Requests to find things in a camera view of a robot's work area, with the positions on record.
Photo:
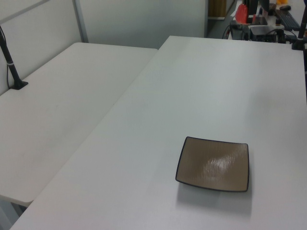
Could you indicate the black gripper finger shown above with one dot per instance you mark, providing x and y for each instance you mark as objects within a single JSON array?
[{"x": 253, "y": 6}]

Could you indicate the red apple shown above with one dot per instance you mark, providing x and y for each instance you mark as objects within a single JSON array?
[{"x": 241, "y": 14}]

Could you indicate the square brown ceramic plate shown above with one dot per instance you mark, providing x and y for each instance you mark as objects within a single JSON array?
[{"x": 213, "y": 165}]

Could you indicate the black tablet screen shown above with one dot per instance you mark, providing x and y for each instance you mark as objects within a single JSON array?
[{"x": 261, "y": 20}]

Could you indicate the silver electronics box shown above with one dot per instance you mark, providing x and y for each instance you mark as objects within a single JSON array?
[{"x": 262, "y": 32}]

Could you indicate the yellow toy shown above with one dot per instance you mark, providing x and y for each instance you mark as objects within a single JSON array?
[{"x": 281, "y": 1}]

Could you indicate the dark computer mouse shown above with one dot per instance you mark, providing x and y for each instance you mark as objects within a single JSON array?
[{"x": 285, "y": 7}]

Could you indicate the brown wooden cabinet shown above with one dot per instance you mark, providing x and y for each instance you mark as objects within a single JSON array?
[{"x": 217, "y": 8}]

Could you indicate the black computer keyboard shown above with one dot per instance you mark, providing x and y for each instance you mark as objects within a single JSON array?
[{"x": 289, "y": 19}]

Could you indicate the black clamped camera pole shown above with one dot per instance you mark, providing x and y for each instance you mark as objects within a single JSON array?
[{"x": 301, "y": 33}]

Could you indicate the grey partition post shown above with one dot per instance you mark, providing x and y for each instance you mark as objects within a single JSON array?
[{"x": 80, "y": 21}]

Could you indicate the black camera pole with base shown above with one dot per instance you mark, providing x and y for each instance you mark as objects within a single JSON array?
[{"x": 10, "y": 64}]

